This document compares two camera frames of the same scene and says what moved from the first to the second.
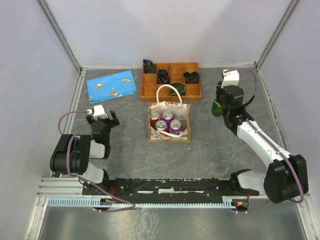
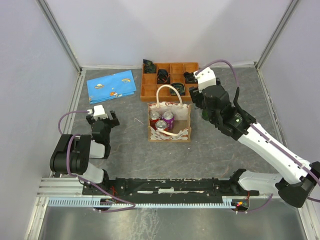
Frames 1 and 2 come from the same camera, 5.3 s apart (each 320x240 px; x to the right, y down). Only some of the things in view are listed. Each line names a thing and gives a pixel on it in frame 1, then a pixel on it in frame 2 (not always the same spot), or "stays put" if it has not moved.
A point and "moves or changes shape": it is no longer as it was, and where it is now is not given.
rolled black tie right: x=193 y=77 stays put
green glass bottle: x=216 y=109 moves or changes shape
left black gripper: x=112 y=122 stays put
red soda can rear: x=154 y=116 stays put
